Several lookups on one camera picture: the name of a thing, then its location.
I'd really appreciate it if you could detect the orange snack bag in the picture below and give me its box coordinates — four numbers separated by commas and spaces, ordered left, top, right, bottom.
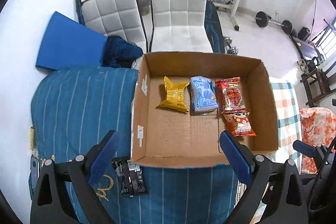
223, 110, 256, 137

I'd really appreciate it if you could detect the black snack bag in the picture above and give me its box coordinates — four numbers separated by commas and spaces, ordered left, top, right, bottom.
112, 156, 148, 197

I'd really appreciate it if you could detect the red snack bag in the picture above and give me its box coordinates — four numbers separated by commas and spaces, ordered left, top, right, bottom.
215, 77, 247, 113

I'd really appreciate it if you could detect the blue white tissue pack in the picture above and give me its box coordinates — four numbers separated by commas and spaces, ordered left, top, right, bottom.
190, 76, 218, 113

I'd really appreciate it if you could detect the yellow snack bag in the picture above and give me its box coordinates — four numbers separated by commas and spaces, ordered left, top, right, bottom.
157, 76, 190, 113

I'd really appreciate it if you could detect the orange floral cushion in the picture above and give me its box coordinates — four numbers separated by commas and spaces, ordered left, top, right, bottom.
298, 107, 336, 175

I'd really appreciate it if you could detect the plaid blanket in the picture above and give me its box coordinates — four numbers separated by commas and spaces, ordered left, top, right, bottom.
236, 77, 302, 224

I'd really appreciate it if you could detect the dark wooden furniture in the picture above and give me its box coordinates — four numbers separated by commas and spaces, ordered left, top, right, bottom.
299, 16, 336, 107

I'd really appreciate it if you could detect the blue striped bedsheet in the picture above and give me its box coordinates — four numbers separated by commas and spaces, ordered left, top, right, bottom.
31, 67, 238, 223

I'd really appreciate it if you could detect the dumbbell on floor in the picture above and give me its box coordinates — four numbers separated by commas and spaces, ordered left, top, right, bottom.
223, 36, 239, 56

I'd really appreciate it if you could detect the cardboard milk box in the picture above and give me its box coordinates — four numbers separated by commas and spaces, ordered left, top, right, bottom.
131, 52, 278, 168

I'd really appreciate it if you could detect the small barbell on floor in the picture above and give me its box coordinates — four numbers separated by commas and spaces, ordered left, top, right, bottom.
254, 11, 293, 35

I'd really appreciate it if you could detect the blue foam mat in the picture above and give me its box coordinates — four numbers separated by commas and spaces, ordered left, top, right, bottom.
36, 11, 107, 70

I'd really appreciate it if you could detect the dark blue cloth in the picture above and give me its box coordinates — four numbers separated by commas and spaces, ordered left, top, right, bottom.
101, 35, 143, 68

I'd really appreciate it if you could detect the right white quilted chair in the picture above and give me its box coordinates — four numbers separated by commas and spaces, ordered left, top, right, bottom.
149, 0, 213, 53

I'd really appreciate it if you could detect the white quilted chair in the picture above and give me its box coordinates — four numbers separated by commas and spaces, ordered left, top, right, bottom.
149, 0, 213, 53
77, 0, 147, 53

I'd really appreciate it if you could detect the left white quilted chair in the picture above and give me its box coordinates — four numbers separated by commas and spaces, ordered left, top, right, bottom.
77, 0, 147, 53

